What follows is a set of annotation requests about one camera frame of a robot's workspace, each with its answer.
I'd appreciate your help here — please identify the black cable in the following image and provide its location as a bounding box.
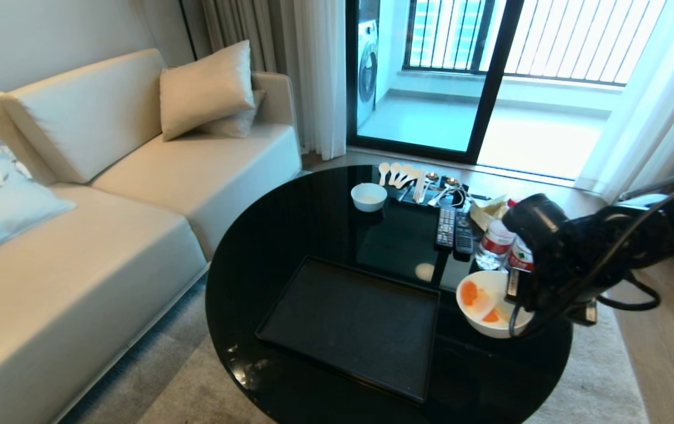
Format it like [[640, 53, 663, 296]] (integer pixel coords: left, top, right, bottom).
[[509, 179, 674, 340]]

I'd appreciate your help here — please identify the beige heavy curtain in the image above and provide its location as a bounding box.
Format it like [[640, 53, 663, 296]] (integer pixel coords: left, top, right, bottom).
[[201, 0, 283, 75]]

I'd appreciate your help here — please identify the grey floor rug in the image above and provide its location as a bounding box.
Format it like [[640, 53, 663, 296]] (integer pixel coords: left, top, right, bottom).
[[63, 276, 650, 424]]

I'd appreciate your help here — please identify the large beige satin cushion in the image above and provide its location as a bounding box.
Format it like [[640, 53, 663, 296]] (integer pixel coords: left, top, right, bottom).
[[159, 40, 256, 142]]

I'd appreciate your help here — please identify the cream leather sofa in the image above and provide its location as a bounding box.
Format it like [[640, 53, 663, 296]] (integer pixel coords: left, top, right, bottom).
[[0, 48, 303, 424]]

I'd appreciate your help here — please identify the black remote with coloured buttons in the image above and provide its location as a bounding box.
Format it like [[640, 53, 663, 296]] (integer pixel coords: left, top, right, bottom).
[[435, 207, 457, 250]]

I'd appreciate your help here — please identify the small beige cushion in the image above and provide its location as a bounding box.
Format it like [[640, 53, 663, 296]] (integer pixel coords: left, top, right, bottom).
[[198, 90, 267, 140]]

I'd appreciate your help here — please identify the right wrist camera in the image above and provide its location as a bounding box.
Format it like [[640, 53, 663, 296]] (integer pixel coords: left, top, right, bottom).
[[566, 297, 599, 326]]

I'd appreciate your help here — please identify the white washing machine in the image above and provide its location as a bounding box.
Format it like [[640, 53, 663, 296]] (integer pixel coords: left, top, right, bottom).
[[357, 20, 380, 128]]

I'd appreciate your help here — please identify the black rectangular tray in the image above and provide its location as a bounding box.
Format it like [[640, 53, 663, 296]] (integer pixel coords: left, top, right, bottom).
[[255, 256, 441, 405]]

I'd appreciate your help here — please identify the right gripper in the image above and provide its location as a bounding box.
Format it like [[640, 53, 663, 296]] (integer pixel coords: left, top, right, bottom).
[[506, 262, 579, 314]]

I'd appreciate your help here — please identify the black framed glass sliding door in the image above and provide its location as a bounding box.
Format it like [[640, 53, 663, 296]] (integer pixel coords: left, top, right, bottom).
[[346, 0, 527, 166]]

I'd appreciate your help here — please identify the small empty white bowl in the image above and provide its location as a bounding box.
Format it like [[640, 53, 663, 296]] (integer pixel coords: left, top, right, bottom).
[[351, 183, 389, 213]]

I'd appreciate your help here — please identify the black remote control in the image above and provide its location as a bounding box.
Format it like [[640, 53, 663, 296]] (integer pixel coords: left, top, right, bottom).
[[454, 211, 476, 256]]

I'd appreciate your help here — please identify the pale blue printed cushion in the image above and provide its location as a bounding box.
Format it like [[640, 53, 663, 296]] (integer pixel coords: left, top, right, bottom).
[[0, 141, 77, 271]]

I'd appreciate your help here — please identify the pale paper snack pack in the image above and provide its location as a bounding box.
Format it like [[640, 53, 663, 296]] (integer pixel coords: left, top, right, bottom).
[[469, 196, 512, 231]]

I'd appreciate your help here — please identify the white bowl with food scraps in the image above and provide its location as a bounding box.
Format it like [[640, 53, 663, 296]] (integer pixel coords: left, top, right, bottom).
[[456, 270, 535, 340]]

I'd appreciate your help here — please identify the white sheer curtain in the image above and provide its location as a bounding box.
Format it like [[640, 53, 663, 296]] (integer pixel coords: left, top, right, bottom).
[[575, 0, 674, 204], [275, 0, 348, 161]]

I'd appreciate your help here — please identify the round black glass table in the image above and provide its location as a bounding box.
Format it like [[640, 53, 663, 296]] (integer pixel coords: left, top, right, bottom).
[[205, 164, 575, 424]]

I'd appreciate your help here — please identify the water bottle with red label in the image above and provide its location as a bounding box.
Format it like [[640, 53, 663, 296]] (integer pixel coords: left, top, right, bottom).
[[476, 220, 516, 271], [507, 236, 535, 273]]

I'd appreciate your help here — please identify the black balcony railing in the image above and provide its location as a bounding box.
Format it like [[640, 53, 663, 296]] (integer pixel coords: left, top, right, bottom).
[[403, 0, 667, 87]]

